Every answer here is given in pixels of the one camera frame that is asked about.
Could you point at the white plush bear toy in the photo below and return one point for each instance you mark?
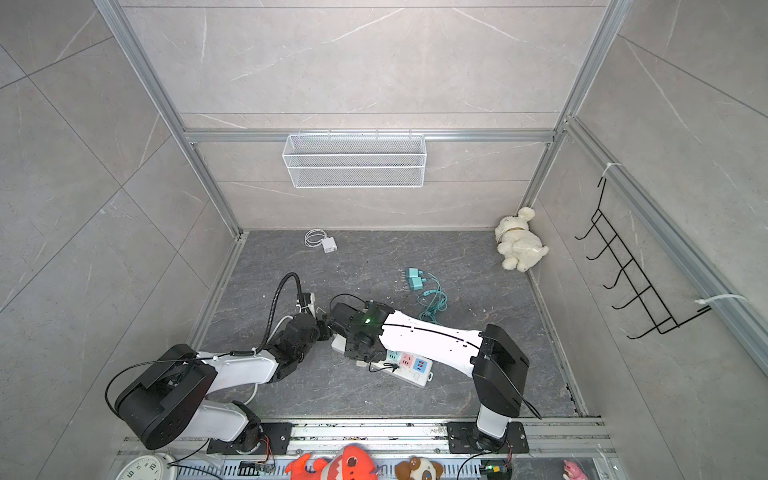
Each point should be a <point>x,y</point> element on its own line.
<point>520,247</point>

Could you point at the brown dog plush toy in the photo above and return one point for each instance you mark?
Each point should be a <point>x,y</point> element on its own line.
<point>419,468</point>

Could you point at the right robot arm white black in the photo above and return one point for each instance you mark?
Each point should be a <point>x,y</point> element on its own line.
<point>494,362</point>

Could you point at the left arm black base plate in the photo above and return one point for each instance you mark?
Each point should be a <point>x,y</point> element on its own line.
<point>272,437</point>

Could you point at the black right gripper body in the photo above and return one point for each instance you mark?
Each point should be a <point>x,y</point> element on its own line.
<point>353,351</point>

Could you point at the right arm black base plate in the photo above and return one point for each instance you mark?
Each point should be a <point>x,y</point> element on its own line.
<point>465,438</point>

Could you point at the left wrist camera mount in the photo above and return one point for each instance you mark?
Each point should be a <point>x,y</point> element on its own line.
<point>306,303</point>

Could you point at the red plush toy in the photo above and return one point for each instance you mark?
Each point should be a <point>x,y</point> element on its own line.
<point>352,463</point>

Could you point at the white power strip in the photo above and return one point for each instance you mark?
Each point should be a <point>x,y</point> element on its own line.
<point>411,368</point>

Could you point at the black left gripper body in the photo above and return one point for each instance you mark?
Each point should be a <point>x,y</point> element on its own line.
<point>321,332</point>

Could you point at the white wire mesh basket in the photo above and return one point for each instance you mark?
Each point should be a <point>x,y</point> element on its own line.
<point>330,161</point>

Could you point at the white alarm clock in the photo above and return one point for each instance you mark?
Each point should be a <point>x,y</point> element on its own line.
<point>156,466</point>

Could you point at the black wire hook rack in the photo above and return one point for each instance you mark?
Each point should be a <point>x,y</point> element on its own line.
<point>631,273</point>

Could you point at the teal charger far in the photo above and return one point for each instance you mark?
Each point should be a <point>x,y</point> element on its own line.
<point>415,274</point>

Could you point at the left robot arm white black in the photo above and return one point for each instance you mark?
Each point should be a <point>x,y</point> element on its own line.
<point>169,399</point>

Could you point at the pink plush toy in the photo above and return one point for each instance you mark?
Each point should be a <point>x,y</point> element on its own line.
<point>572,471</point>

